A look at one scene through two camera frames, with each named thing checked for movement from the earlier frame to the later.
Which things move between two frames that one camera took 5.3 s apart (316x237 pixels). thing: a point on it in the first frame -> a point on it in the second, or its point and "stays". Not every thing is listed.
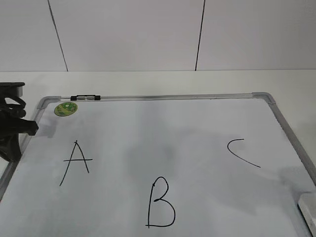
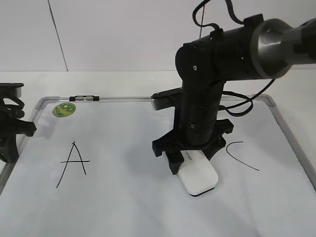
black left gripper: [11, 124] stays
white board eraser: [306, 204] -> [197, 174]
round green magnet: [65, 108] stays
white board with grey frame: [194, 165] stays
